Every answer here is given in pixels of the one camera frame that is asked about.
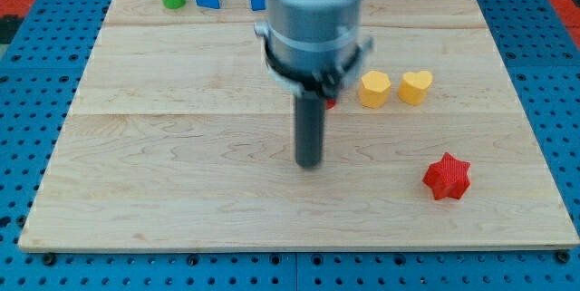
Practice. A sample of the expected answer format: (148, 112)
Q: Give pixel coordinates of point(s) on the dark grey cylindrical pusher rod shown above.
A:
(309, 130)

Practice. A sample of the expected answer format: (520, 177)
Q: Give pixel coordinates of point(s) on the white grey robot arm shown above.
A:
(312, 48)

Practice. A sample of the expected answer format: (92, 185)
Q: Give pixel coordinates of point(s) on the red circle block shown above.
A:
(330, 103)

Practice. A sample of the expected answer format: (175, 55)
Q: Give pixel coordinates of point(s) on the red star block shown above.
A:
(448, 177)

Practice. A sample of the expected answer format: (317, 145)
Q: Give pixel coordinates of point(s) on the yellow hexagon block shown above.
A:
(374, 89)

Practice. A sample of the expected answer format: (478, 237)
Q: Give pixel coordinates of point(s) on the yellow heart block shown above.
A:
(414, 87)

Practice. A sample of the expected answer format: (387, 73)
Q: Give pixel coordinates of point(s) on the light wooden board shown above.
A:
(179, 141)

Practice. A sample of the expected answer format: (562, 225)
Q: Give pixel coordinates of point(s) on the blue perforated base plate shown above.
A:
(39, 75)

